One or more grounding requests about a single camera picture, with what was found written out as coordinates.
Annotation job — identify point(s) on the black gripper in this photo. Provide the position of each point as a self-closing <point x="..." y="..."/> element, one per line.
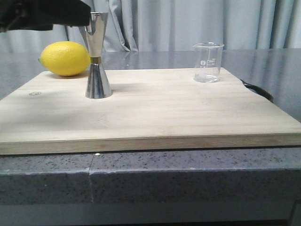
<point x="41" y="15"/>

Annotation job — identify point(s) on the wooden cutting board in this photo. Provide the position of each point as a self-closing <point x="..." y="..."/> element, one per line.
<point x="148" y="110"/>

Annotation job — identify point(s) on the small glass measuring beaker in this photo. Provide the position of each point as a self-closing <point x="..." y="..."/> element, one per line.
<point x="208" y="61"/>

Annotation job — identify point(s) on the black cutting board handle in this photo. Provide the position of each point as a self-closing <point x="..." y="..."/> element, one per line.
<point x="258" y="90"/>

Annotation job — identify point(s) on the yellow lemon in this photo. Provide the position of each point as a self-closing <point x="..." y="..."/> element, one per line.
<point x="65" y="58"/>

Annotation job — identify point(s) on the steel double jigger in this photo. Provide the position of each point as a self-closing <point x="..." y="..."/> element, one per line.
<point x="93" y="35"/>

